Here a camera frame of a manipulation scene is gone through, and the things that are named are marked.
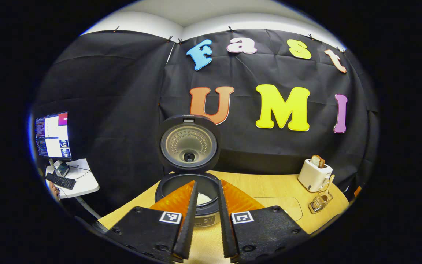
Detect dark grey rice cooker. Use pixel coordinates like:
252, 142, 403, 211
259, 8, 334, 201
155, 114, 222, 228

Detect black keyboard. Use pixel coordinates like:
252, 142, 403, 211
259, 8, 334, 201
45, 172, 77, 190

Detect wire chopstick holder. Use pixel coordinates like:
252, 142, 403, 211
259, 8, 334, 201
308, 191, 333, 214

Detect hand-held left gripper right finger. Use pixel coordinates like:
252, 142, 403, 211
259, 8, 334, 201
217, 179, 312, 264

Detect small grey box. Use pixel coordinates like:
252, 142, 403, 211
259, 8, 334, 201
53, 161, 69, 177

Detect white side table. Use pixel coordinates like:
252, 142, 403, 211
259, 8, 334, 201
45, 158, 103, 220

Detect clear rice container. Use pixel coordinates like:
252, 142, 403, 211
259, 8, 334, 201
253, 197, 303, 221

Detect black backdrop cloth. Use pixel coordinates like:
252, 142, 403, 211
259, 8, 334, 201
32, 29, 380, 217

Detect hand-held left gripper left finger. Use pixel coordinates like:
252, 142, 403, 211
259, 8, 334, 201
105, 180, 199, 263

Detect white toaster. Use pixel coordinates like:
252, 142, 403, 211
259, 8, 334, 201
298, 158, 333, 193

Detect wooden spoon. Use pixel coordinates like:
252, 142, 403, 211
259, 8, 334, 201
319, 174, 335, 204

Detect computer monitor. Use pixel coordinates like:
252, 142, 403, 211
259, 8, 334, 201
35, 112, 73, 161

